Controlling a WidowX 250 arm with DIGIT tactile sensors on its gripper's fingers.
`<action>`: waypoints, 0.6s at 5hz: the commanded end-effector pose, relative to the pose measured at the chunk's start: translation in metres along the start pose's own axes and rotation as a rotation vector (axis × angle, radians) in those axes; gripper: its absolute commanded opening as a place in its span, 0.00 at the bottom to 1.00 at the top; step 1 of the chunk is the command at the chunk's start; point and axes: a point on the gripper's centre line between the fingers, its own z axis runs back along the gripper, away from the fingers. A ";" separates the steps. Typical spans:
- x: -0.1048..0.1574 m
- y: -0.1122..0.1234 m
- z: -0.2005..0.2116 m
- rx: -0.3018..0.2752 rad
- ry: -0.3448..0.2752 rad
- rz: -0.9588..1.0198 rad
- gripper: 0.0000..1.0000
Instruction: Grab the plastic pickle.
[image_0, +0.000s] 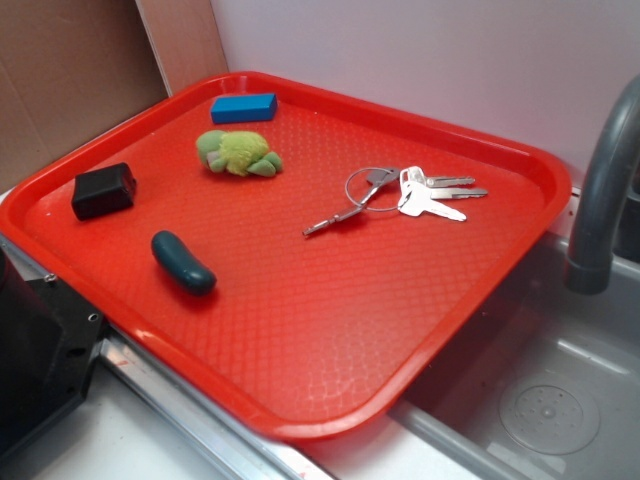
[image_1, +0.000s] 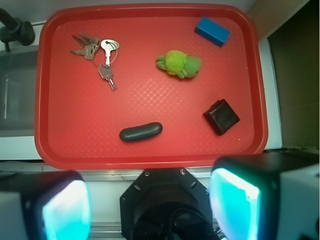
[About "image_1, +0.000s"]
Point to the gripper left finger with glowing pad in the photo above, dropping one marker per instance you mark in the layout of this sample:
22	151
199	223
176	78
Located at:
45	206

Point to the blue rectangular block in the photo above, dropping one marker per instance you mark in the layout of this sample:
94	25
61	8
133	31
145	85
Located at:
212	31

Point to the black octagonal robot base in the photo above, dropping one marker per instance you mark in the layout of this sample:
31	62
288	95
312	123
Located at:
166	204

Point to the dark green plastic pickle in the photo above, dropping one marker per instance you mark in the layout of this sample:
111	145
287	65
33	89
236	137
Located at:
141	132

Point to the silver key with square head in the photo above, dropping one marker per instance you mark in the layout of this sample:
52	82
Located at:
107	74

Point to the silver key with oval head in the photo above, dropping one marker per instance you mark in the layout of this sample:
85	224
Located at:
109	45

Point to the bunch of small keys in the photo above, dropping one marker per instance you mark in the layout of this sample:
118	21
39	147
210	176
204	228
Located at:
89	46

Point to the grey sink basin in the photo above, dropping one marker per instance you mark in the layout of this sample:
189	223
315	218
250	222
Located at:
18	72

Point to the red plastic tray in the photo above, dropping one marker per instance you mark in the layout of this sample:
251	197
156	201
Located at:
78	117

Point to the green plush turtle toy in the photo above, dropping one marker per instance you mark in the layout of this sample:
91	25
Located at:
178	63

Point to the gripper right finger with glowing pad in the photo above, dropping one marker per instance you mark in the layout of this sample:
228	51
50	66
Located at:
270	196

